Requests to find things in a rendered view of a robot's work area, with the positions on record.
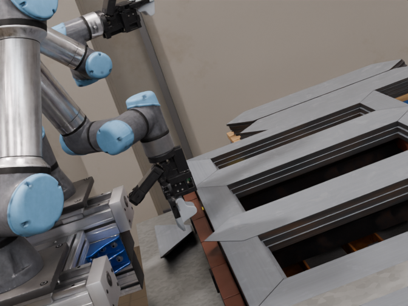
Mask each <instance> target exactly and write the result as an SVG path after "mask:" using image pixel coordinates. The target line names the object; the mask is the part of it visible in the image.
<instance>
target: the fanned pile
mask: <svg viewBox="0 0 408 306"><path fill-rule="evenodd" d="M184 226H185V229H186V231H183V230H181V229H180V228H179V227H178V226H177V225H156V226H154V227H155V233H156V237H157V243H158V248H159V252H160V258H164V257H165V256H166V255H168V254H169V253H170V252H171V251H172V250H173V249H174V248H175V247H177V246H178V245H179V244H180V243H182V242H183V241H184V240H185V239H186V238H187V237H188V236H190V235H191V234H192V233H193V232H194V231H193V228H192V226H191V225H184Z"/></svg>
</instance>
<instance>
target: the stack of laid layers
mask: <svg viewBox="0 0 408 306"><path fill-rule="evenodd" d="M373 111H375V110H373V109H371V108H369V107H367V106H365V105H363V104H361V103H358V104H356V105H353V106H350V107H347V108H345V109H342V110H339V111H337V112H334V113H332V114H329V115H326V116H324V117H321V118H318V119H316V120H313V121H310V122H308V123H305V124H302V125H300V126H297V127H294V128H292V129H289V130H287V131H283V132H281V133H278V134H276V135H273V136H270V137H268V138H264V139H263V140H259V141H257V142H254V143H252V144H249V145H246V146H244V147H241V148H239V149H236V150H233V151H231V152H227V153H226V154H222V155H220V156H217V157H214V158H212V159H211V161H212V162H213V163H214V166H215V167H216V169H217V170H219V169H222V168H225V167H227V166H230V165H233V164H235V163H238V162H241V161H243V160H246V159H248V158H251V157H254V156H256V155H259V154H262V153H264V152H267V151H270V150H272V149H275V148H278V147H280V146H283V145H286V144H288V143H291V142H293V141H296V140H299V139H302V138H304V137H307V136H309V135H312V134H315V133H317V132H320V131H323V130H325V129H328V128H331V127H333V126H336V125H339V124H341V123H344V122H346V121H349V120H352V119H354V118H358V117H360V116H363V115H365V114H368V113H371V112H373ZM396 138H400V139H402V140H404V141H406V142H408V126H406V125H404V124H402V123H400V122H398V121H396V122H394V123H391V124H388V125H386V126H383V127H381V128H378V129H375V130H373V131H370V132H367V133H365V134H362V135H359V136H357V137H354V138H351V139H349V140H346V141H343V142H341V143H338V144H335V145H333V146H330V147H328V148H325V149H322V150H320V151H317V152H314V153H312V154H309V155H306V156H304V157H301V158H299V159H296V160H293V161H290V162H288V163H285V164H283V165H280V166H277V167H275V168H272V169H269V170H267V171H264V172H261V173H259V174H256V175H254V176H251V177H248V178H245V179H243V180H240V181H238V182H235V183H232V184H230V185H227V187H228V188H229V190H230V191H231V193H232V195H233V196H234V198H235V200H236V202H237V203H238V204H239V206H240V208H241V210H242V211H243V213H244V212H246V211H245V210H244V208H243V206H242V205H241V203H240V202H239V200H238V199H239V198H241V197H244V196H247V195H248V194H252V193H254V192H257V191H260V190H262V189H265V188H267V187H270V186H273V185H275V184H278V183H280V182H283V181H286V180H288V179H292V178H293V177H297V176H299V175H302V174H305V173H306V172H310V171H312V170H315V169H318V168H320V167H323V166H325V165H328V164H330V163H333V162H336V161H338V160H341V159H343V158H346V157H349V156H351V155H355V154H357V153H359V152H362V151H365V150H368V149H370V148H373V147H375V146H378V145H381V144H383V143H386V142H388V141H391V140H394V139H396ZM406 200H408V178H407V179H405V180H403V181H400V182H398V183H394V184H392V185H390V186H386V187H385V188H382V189H379V190H377V191H373V192H371V193H369V194H366V195H363V196H361V197H358V198H356V199H353V200H350V201H348V202H345V203H342V204H340V205H337V206H334V207H332V208H329V209H326V210H325V211H321V212H319V213H316V214H313V215H312V216H308V217H306V218H304V219H301V220H298V221H295V222H293V223H290V224H288V225H285V226H282V227H280V228H276V229H274V230H272V231H269V232H266V233H263V234H261V235H258V237H259V239H260V241H261V242H262V244H263V246H264V247H265V249H266V250H267V252H268V254H269V255H270V257H271V258H272V260H273V262H274V264H275V265H276V267H277V269H278V270H279V272H280V273H281V275H282V277H283V278H284V279H285V278H287V277H286V275H285V273H284V272H283V270H282V269H281V267H280V265H279V264H278V262H277V260H276V259H275V258H274V256H273V254H272V253H271V252H273V251H276V250H278V249H281V248H283V247H286V246H289V245H291V244H294V243H296V242H299V241H302V240H304V239H307V238H309V237H312V236H315V235H317V234H320V233H323V232H325V231H328V230H330V229H333V228H336V227H338V226H341V225H343V224H346V223H349V222H351V221H354V220H356V219H359V218H362V217H364V216H367V215H369V214H372V213H375V212H377V211H380V210H382V209H385V208H388V207H390V206H393V205H396V204H398V203H401V202H403V201H406ZM219 244H220V246H221V243H220V242H219ZM221 249H222V251H223V253H224V255H225V257H226V260H227V262H228V264H229V267H230V269H231V271H232V273H233V275H234V277H235V280H236V282H237V284H238V286H239V288H240V291H241V293H242V295H243V298H244V300H245V302H246V304H247V306H249V305H248V303H247V300H246V298H245V296H244V294H243V291H242V289H241V287H240V285H239V283H238V281H237V278H236V276H235V274H234V271H233V269H232V268H231V265H230V263H229V261H228V258H227V256H226V254H225V252H224V250H223V248H222V246H221Z"/></svg>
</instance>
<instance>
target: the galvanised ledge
mask: <svg viewBox="0 0 408 306"><path fill-rule="evenodd" d="M183 224H184V225H191V226H192V223H191V221H190V219H188V220H186V221H185V222H184V223H183ZM156 225H177V223H176V221H175V218H174V215H173V213H172V211H170V212H167V213H164V214H162V215H159V216H157V217H154V218H151V219H149V220H146V221H144V222H141V223H138V224H136V226H137V233H138V241H139V246H140V253H141V261H142V266H143V273H144V281H145V286H146V294H147V298H148V305H149V306H225V304H224V302H223V299H222V297H221V294H220V293H218V292H217V290H216V287H215V285H214V282H213V279H212V277H211V274H210V272H209V269H210V265H209V263H208V260H207V258H206V255H205V252H204V250H203V247H202V244H201V242H200V239H199V237H198V234H195V231H194V229H193V231H194V232H193V233H192V234H191V235H190V236H188V237H187V238H186V239H185V240H184V241H183V242H182V243H180V244H179V245H178V246H177V247H175V248H174V249H173V250H172V251H171V252H170V253H169V254H168V255H166V256H165V257H164V258H160V252H159V248H158V243H157V237H156V233H155V227H154V226H156ZM192 228H193V226H192Z"/></svg>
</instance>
